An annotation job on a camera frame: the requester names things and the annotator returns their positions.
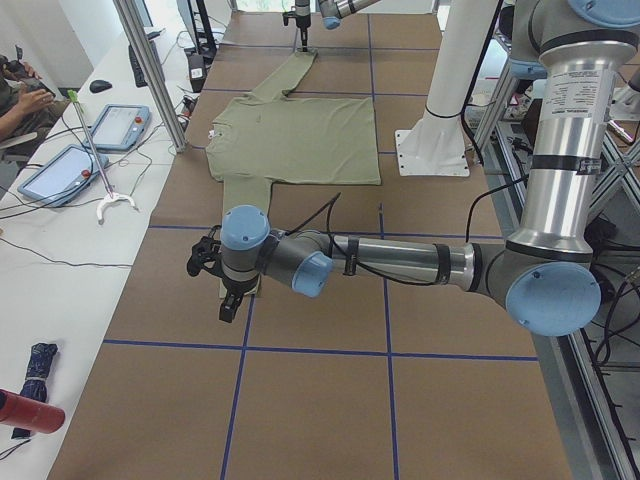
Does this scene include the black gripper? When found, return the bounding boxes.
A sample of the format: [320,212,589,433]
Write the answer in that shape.
[294,0,311,52]
[219,277,260,324]

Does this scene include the olive green long-sleeve shirt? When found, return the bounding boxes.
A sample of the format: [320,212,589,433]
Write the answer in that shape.
[205,48,383,300]

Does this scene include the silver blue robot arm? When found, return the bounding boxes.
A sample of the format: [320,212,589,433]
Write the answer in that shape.
[282,0,378,52]
[214,1,639,337]

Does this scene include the white reacher grabber stick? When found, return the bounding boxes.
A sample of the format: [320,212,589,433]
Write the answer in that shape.
[67,90,138,225]

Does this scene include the black keyboard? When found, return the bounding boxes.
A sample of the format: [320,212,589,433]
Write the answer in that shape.
[128,39,161,88]

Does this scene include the dark blue folded umbrella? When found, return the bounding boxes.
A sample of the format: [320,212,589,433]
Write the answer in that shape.
[11,343,58,439]

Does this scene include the blue teach pendant far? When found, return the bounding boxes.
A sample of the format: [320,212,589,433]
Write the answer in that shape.
[90,104,151,152]

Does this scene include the blue teach pendant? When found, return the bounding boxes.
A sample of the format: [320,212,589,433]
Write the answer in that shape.
[90,104,151,152]
[18,145,109,208]

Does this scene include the blue teach pendant near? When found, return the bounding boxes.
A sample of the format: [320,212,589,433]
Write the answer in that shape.
[18,145,109,208]

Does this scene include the black computer mouse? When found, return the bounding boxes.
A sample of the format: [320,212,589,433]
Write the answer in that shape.
[89,79,113,93]

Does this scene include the red cylindrical bottle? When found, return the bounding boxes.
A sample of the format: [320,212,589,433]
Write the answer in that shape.
[1,390,66,434]

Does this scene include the seated person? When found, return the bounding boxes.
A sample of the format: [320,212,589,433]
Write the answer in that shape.
[1,55,69,157]

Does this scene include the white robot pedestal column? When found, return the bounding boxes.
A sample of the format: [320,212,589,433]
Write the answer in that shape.
[425,0,502,120]

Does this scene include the grey aluminium frame post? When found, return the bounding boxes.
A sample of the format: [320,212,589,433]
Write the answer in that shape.
[113,0,187,153]

